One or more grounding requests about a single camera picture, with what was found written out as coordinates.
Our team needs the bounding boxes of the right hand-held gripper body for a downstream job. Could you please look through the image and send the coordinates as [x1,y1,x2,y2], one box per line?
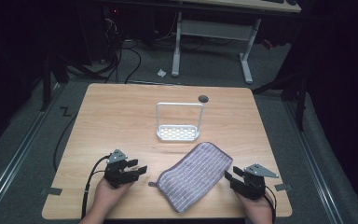
[229,163,280,201]

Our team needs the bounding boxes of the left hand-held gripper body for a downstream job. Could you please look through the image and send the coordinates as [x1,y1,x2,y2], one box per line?
[103,148,140,189]

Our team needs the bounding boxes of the purple striped cleaning cloth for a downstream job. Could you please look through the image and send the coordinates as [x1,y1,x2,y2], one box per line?
[147,141,234,214]

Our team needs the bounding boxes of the white towel rack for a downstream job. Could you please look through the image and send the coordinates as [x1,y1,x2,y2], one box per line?
[155,102,205,143]

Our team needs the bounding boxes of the person's left hand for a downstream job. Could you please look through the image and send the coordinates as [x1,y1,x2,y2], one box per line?
[91,177,135,220]

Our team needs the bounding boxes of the person's right hand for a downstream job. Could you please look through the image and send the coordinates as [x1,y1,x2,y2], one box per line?
[234,190,274,224]

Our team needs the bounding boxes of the grey tape piece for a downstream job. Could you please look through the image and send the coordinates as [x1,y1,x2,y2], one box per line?
[274,183,293,192]
[40,187,63,197]

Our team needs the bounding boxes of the black stand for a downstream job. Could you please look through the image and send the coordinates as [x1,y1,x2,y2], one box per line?
[252,69,309,132]
[39,55,71,112]

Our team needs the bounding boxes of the white-legged desk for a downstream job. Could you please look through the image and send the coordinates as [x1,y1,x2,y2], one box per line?
[171,0,302,85]

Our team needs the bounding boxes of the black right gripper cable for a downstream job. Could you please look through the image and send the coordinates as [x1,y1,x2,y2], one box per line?
[263,185,278,224]

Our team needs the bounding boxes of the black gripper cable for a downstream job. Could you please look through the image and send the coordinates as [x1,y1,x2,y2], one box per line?
[80,153,112,219]
[263,185,278,224]

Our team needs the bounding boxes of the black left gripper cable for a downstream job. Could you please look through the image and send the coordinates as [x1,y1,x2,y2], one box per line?
[80,153,112,219]

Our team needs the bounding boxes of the metal floor rail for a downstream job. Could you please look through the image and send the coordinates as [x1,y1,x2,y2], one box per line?
[0,81,65,224]
[283,101,344,224]

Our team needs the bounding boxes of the black floor cables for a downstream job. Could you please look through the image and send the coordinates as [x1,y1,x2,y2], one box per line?
[68,18,143,85]

